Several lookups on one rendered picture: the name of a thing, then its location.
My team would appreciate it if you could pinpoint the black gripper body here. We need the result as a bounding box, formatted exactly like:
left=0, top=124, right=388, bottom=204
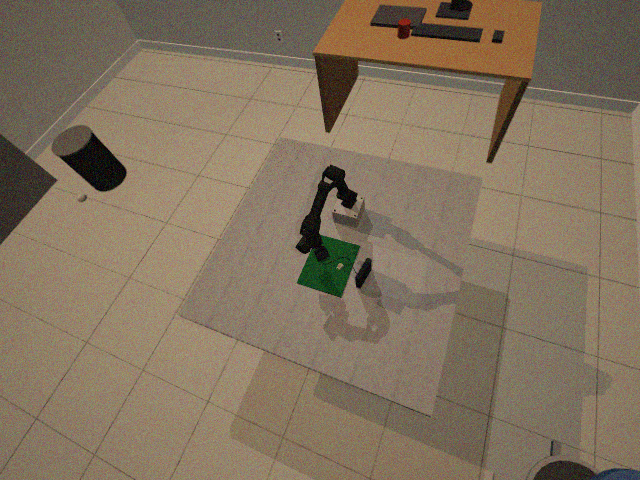
left=313, top=236, right=330, bottom=261

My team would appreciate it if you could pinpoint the green circuit board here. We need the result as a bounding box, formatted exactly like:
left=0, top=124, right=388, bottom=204
left=297, top=235, right=360, bottom=298

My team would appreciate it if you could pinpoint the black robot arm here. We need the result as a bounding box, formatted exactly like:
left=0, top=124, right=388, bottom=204
left=296, top=165, right=358, bottom=254

